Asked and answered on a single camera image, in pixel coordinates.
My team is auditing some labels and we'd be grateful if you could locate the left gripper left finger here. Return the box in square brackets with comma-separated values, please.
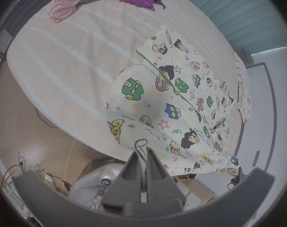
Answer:
[102, 149, 144, 205]

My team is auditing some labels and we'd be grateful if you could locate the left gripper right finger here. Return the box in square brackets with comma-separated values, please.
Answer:
[146, 148, 186, 205]

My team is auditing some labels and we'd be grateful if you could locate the white printed pyjama top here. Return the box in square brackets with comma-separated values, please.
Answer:
[106, 24, 242, 198]

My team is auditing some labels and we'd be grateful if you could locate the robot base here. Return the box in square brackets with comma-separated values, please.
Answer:
[67, 159, 127, 209]

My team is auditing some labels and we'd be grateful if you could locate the pale wooden stool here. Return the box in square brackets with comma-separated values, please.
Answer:
[174, 174, 216, 203]

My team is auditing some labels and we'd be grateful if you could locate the white printed pillow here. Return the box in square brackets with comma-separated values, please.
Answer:
[233, 51, 253, 123]

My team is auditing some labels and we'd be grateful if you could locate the bed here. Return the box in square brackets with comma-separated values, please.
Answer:
[6, 0, 277, 191]

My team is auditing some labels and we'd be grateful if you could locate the grey bedside table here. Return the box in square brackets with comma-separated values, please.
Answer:
[231, 42, 253, 64]

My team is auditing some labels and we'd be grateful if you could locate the blue-green curtain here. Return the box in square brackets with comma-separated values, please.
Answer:
[167, 0, 287, 48]

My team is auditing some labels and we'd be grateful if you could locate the pink garment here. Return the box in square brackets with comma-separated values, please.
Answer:
[48, 0, 91, 23]

